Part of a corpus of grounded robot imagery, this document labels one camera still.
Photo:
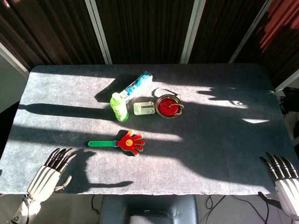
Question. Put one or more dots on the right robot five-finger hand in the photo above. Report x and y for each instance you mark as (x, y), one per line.
(287, 193)

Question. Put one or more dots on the red round disc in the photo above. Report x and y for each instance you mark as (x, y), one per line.
(164, 108)

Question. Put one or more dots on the white partition post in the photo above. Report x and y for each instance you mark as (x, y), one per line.
(99, 32)
(250, 32)
(192, 30)
(12, 59)
(288, 80)

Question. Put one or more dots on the red green toy hand clapper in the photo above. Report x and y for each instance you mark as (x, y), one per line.
(128, 142)

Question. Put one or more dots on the black equipment pile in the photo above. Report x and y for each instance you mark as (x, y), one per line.
(290, 99)

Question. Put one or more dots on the stainless steel bowl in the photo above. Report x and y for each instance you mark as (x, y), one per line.
(159, 102)

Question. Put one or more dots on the green drink bottle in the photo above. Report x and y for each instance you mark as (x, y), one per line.
(119, 107)

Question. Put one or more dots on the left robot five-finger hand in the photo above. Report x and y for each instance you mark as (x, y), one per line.
(43, 182)

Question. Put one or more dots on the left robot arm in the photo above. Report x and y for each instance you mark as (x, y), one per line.
(24, 210)

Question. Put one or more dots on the dark grey robot torso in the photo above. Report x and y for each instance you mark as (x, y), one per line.
(149, 208)

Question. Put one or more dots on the grey felt table cloth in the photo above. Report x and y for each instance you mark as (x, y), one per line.
(187, 163)

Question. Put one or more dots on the blue white toothpaste box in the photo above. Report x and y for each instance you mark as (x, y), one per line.
(137, 85)

